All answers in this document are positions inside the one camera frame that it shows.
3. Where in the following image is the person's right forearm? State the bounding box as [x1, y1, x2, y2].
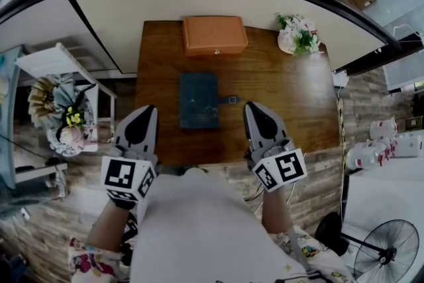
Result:
[260, 188, 292, 236]

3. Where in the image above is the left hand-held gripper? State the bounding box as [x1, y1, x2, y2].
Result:
[100, 105, 159, 203]

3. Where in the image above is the person's grey top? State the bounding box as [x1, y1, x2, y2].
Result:
[129, 168, 307, 283]

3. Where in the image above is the white pot with flowers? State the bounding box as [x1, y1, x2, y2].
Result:
[275, 13, 321, 57]

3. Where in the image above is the white chair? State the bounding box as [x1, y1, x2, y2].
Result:
[15, 42, 117, 153]

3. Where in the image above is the clear water jug red label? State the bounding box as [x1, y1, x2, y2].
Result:
[346, 139, 395, 170]
[370, 117, 398, 140]

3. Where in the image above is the yellow black cable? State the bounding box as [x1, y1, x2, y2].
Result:
[336, 87, 347, 219]

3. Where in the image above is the person's cartoon print shirt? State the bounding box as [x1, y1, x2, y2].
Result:
[68, 231, 352, 283]

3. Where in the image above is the wrapped flower bouquet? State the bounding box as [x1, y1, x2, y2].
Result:
[28, 74, 99, 156]

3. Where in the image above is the cream partition with black rail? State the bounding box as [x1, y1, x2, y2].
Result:
[0, 0, 424, 77]

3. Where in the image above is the white appliance box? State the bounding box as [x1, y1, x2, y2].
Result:
[394, 132, 424, 158]

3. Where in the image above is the black wrist watch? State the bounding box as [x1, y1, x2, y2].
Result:
[106, 188, 137, 211]

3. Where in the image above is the person's left forearm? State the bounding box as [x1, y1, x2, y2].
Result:
[86, 200, 130, 253]

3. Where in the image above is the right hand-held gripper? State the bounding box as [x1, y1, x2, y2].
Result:
[243, 101, 308, 193]

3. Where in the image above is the blue notebook with strap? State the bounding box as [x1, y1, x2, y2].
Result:
[179, 72, 241, 130]

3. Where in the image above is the orange wooden box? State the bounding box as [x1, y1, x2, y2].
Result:
[182, 15, 248, 57]

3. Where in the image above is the grey flat strap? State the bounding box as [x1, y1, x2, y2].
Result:
[286, 225, 314, 278]

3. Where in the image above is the black standing fan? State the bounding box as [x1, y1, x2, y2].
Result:
[315, 211, 420, 283]

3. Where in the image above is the pale blue desk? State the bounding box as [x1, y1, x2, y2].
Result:
[0, 44, 69, 190]

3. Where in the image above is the white power adapter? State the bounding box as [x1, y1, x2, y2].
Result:
[333, 71, 349, 89]

